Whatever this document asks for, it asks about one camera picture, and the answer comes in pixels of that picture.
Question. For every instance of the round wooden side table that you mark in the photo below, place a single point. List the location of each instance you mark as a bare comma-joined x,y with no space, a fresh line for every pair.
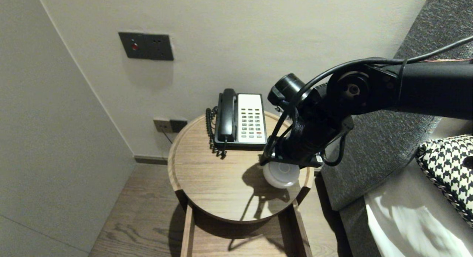
214,183

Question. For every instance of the black white houndstooth pillow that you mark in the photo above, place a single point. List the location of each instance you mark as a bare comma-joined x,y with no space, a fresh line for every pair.
443,164

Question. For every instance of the black telephone handset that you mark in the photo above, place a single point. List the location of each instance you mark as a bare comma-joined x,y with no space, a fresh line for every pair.
226,116

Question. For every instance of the white bed sheet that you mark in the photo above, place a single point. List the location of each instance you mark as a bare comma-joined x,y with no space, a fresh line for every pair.
414,220

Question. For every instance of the beige wall outlet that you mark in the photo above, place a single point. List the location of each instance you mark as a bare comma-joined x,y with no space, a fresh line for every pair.
161,126

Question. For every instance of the dark wall switch panel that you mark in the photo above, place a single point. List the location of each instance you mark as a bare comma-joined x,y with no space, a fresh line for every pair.
147,46

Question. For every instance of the black and white telephone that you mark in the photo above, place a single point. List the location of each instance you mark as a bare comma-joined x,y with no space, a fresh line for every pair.
249,116

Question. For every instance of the dark wall outlet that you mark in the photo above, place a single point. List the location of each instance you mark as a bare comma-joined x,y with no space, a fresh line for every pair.
179,125

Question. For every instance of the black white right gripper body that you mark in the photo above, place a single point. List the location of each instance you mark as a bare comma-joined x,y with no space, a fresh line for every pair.
306,139

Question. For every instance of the round wooden nightstand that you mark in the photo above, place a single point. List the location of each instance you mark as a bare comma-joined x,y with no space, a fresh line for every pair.
258,246

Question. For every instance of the white round puck device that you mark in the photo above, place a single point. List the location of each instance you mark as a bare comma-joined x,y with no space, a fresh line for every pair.
281,177

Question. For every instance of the grey fabric headboard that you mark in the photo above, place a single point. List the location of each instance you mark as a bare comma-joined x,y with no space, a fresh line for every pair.
388,157

